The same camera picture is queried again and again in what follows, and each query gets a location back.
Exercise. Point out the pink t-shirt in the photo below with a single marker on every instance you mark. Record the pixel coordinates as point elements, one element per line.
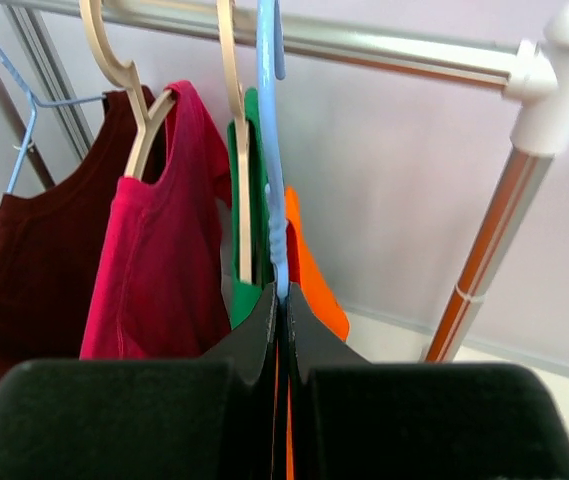
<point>158,287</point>

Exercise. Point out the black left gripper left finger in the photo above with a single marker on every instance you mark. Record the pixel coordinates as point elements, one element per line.
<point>212,417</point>

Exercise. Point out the green t-shirt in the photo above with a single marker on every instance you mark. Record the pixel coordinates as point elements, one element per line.
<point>246,295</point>

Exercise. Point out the beige hanger of pink shirt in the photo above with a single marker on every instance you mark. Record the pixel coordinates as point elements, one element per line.
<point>149,119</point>

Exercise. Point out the beige hanger of green shirt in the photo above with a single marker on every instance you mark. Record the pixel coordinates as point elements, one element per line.
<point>225,10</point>

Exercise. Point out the blue hanger of maroon shirt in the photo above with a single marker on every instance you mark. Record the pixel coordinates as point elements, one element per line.
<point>36,101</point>

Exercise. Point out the maroon t-shirt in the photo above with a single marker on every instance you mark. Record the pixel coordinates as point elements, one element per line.
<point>50,247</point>

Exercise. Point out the orange t-shirt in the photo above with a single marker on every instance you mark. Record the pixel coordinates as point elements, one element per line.
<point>304,270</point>

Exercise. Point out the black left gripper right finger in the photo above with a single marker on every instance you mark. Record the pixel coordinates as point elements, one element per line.
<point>354,419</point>

